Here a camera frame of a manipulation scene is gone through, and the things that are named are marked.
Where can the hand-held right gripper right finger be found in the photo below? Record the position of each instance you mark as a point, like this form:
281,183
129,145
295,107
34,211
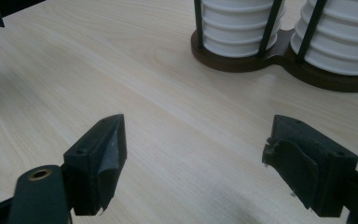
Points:
317,168

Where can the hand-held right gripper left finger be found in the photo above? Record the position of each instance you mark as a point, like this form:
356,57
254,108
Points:
93,161

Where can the dark cup holder with rods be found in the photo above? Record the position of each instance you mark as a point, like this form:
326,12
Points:
245,65

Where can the stack of white cups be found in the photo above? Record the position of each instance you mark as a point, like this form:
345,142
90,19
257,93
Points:
348,46
236,31

